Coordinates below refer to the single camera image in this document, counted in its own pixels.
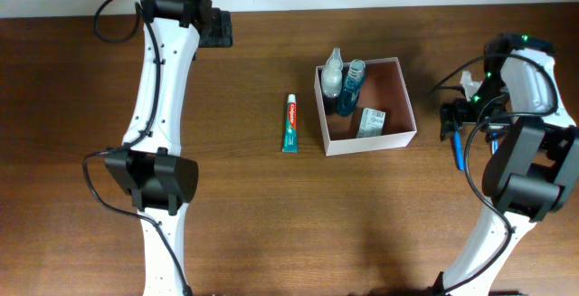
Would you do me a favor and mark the blue disposable razor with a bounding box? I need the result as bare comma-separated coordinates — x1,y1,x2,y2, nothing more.
452,129,465,171

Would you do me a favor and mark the green white soap box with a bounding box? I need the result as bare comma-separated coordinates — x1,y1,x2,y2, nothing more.
356,108,386,138

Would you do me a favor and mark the clear spray bottle purple liquid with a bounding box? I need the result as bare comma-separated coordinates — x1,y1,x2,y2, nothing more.
320,47,343,116

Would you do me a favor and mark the teal mouthwash bottle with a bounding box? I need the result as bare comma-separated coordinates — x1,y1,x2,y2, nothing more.
337,60,365,117

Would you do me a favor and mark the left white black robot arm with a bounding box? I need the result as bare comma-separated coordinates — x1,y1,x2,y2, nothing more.
101,0,233,295

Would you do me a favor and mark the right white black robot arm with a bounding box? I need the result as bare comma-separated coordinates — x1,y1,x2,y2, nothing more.
427,33,578,295

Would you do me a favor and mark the blue white toothbrush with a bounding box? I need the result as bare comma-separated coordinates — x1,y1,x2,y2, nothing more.
489,138,498,155

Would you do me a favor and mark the white open cardboard box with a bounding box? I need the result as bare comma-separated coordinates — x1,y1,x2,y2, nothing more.
314,57,417,157

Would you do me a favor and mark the teal red toothpaste tube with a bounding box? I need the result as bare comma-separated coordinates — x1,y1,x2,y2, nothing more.
282,94,299,153

